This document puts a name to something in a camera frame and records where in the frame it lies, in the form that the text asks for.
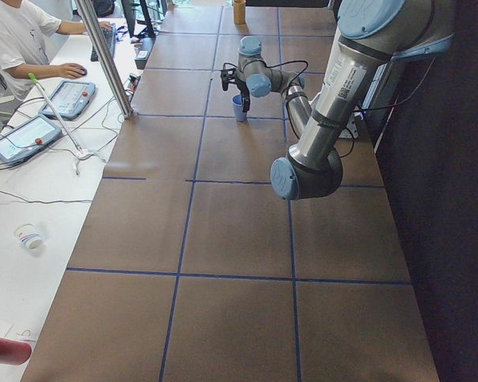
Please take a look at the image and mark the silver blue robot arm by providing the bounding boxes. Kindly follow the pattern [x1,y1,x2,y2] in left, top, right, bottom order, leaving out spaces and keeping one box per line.
[221,1,456,200]

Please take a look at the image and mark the blue ribbed cup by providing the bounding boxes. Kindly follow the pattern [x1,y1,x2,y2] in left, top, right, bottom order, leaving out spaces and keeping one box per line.
[232,94,247,122]

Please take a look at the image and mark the white paper cup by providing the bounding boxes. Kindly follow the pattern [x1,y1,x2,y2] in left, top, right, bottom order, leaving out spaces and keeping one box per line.
[14,224,44,250]

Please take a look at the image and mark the black keyboard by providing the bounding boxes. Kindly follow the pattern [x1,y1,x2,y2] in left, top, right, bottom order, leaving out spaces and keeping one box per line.
[90,23,116,62]

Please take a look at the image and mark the upper teach pendant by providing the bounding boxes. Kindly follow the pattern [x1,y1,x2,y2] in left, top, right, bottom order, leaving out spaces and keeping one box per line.
[49,80,96,121]

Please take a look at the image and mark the teach pendant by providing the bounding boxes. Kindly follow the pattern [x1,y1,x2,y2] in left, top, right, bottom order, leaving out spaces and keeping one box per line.
[49,80,96,121]
[0,115,62,166]

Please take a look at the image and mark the white rod green tip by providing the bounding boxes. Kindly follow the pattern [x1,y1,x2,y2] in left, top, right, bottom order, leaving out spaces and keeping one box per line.
[28,72,100,161]

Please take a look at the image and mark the lower teach pendant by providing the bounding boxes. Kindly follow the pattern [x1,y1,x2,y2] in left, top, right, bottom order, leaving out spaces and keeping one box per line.
[0,115,62,166]

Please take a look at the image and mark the person in white shirt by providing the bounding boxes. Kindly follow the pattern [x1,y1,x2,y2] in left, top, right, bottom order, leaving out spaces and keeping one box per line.
[0,0,112,103]

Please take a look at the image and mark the red cylinder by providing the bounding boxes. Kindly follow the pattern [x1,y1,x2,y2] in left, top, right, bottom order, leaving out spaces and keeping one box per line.
[0,337,32,365]

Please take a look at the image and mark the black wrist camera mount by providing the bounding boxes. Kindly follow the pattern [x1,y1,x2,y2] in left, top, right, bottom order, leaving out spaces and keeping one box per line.
[220,62,237,92]

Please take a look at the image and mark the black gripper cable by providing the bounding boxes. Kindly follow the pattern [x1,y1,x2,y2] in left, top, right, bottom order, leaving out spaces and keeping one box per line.
[262,59,310,87]

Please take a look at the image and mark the aluminium frame post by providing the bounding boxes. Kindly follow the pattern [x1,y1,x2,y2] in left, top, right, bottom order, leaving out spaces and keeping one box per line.
[76,0,133,119]

